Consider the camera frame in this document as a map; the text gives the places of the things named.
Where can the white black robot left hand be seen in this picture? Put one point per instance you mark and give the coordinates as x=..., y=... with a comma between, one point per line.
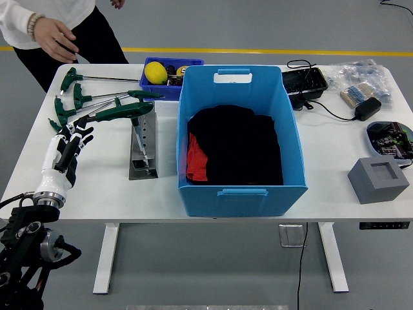
x=51, y=184

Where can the person's left hand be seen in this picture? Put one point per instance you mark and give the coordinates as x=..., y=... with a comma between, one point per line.
x=118, y=3

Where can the person's right hand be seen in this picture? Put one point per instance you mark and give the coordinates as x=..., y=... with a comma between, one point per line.
x=55, y=38

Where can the grey metal tool stand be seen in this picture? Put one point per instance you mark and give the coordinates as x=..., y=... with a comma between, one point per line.
x=151, y=139

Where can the person's right forearm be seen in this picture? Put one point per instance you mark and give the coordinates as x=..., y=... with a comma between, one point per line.
x=13, y=22

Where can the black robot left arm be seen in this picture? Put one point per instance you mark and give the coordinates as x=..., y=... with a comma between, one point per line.
x=22, y=223

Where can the large light blue box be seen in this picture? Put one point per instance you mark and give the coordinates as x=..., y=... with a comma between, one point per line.
x=242, y=203

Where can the person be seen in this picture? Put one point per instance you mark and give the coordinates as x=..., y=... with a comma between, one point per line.
x=96, y=38

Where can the yellow lemon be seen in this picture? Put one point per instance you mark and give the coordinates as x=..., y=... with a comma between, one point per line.
x=155, y=73

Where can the dark round part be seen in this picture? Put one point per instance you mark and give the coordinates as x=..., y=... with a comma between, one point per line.
x=171, y=69

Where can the yellow tape measure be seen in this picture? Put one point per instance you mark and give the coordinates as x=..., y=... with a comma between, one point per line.
x=181, y=70

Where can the white table leg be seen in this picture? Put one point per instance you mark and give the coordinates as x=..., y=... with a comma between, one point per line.
x=106, y=258
x=334, y=258

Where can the brown circuit board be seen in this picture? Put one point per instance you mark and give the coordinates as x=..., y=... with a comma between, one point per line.
x=175, y=81

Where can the small dark blue bin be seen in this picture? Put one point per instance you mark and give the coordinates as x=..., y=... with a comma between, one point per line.
x=158, y=92

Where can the red cloth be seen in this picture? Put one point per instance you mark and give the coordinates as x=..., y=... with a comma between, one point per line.
x=197, y=161

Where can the black cloth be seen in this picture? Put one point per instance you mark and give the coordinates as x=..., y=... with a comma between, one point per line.
x=238, y=145

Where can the black plastic tray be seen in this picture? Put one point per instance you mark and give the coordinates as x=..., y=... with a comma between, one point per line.
x=303, y=82

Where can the metal floor plate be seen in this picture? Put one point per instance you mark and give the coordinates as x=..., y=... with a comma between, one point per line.
x=290, y=235

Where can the clear bag of parts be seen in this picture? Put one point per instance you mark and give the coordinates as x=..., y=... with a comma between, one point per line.
x=358, y=72

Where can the resistor tape bundle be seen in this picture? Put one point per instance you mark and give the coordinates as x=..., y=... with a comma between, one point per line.
x=356, y=94

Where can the black power adapter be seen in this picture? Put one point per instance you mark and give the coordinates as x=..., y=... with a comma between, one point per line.
x=368, y=109

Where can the light blue dish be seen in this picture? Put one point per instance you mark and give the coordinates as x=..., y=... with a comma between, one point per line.
x=371, y=145

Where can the grey block with square recess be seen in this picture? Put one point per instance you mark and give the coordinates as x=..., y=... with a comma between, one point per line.
x=371, y=190

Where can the black table control panel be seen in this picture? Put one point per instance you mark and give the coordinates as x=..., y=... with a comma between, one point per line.
x=384, y=225

